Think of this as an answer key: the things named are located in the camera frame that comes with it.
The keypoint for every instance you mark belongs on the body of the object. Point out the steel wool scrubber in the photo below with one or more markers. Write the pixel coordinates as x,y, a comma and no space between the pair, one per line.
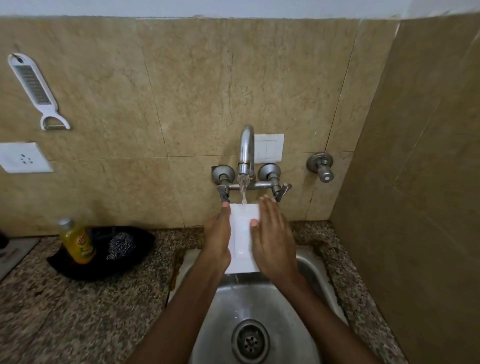
120,246

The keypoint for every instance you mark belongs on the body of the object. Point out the white switch plate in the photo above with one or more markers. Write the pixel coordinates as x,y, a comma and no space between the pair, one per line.
270,148

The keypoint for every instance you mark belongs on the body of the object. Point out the black oval tray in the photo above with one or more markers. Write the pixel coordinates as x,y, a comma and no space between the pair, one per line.
140,258

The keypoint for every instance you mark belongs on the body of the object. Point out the person's left forearm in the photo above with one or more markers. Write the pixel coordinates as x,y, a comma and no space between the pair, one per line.
176,322

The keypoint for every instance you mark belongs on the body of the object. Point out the person's right forearm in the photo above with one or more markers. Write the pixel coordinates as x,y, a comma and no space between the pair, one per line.
326,326

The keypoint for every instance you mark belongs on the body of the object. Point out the yellow dish soap bottle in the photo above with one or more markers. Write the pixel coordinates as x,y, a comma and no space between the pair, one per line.
78,243

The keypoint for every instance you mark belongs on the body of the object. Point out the white grater peeler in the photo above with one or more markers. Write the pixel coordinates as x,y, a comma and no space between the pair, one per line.
33,86

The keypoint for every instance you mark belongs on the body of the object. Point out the person's left hand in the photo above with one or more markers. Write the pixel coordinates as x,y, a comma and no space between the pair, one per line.
217,240

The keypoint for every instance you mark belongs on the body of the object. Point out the grey drain mat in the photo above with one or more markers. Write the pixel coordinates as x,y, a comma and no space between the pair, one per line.
15,255

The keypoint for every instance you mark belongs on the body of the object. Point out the white rectangular plate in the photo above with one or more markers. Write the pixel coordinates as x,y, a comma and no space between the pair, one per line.
242,240

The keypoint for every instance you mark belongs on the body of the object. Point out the stainless steel sink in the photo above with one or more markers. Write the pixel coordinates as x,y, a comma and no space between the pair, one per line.
262,303

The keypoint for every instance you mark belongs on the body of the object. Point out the white wall socket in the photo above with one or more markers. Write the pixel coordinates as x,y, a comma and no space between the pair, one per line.
24,158

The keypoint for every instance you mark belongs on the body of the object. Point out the person's right hand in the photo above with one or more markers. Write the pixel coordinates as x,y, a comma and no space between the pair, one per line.
275,247

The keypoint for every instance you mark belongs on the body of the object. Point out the chrome wall faucet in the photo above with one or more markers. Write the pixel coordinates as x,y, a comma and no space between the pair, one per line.
246,146

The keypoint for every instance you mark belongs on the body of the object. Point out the metal sink drain strainer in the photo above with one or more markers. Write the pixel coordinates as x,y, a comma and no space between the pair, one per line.
250,341

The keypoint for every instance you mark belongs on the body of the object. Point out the chrome wall tap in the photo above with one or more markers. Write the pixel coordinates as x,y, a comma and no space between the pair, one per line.
321,167

